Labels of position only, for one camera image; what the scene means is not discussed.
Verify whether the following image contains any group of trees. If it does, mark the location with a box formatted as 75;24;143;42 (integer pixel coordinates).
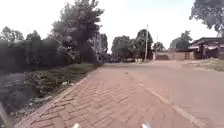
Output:
110;28;154;63

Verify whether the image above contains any red brick road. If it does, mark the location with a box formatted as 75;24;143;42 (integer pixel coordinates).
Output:
14;60;224;128

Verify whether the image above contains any utility pole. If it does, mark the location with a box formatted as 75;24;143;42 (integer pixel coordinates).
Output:
144;23;150;62

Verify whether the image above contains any large tree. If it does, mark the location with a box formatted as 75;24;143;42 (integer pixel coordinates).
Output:
49;0;109;64

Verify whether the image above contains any pale kerb line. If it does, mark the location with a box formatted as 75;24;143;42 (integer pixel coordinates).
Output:
126;71;209;128

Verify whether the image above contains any weedy grass verge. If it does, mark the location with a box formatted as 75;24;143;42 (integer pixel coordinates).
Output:
0;62;101;128

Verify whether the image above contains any tall dark hedge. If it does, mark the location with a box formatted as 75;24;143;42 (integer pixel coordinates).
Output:
0;26;79;75

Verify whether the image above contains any grass patch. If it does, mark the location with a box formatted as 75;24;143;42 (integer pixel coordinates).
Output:
183;58;224;73

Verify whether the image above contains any low brick building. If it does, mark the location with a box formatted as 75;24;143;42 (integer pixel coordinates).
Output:
188;36;224;60

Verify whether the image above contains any overhanging tree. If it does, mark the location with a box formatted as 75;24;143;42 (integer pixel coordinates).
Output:
189;0;224;34

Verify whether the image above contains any boundary wall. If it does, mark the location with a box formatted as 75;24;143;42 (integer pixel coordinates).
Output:
153;50;196;62

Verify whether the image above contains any tree behind wall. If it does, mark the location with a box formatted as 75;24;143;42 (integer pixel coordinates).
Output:
168;29;194;53

